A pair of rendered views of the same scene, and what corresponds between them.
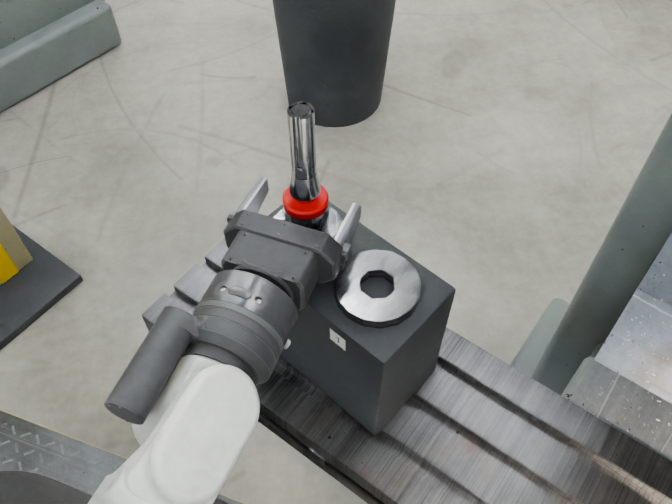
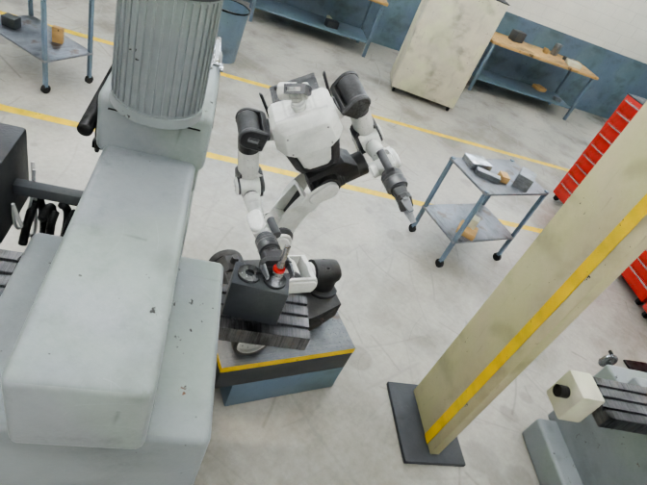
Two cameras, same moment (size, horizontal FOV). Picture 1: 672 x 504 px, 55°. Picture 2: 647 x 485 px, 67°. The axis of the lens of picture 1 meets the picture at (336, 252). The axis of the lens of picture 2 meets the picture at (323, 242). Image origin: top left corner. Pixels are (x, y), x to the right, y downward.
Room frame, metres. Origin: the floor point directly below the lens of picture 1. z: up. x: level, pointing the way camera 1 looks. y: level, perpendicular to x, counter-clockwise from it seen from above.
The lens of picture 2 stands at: (1.27, -1.07, 2.47)
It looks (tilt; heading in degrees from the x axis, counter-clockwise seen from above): 38 degrees down; 122
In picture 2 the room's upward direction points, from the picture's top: 24 degrees clockwise
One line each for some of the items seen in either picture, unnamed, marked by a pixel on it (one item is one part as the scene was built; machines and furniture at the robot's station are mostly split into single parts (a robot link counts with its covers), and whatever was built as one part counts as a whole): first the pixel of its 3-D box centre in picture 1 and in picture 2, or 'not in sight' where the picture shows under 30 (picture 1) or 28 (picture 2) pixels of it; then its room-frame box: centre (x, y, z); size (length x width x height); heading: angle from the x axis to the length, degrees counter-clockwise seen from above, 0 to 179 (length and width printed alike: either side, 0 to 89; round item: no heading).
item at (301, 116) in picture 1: (303, 156); (283, 257); (0.44, 0.03, 1.28); 0.03 x 0.03 x 0.11
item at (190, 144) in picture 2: not in sight; (167, 92); (0.16, -0.36, 1.81); 0.47 x 0.26 x 0.16; 143
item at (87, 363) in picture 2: not in sight; (127, 251); (0.55, -0.65, 1.66); 0.80 x 0.23 x 0.20; 143
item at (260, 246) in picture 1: (263, 285); (271, 255); (0.35, 0.07, 1.20); 0.13 x 0.12 x 0.10; 70
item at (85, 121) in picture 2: not in sight; (108, 89); (0.09, -0.49, 1.79); 0.45 x 0.04 x 0.04; 143
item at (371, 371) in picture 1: (340, 308); (256, 293); (0.41, -0.01, 1.07); 0.22 x 0.12 x 0.20; 48
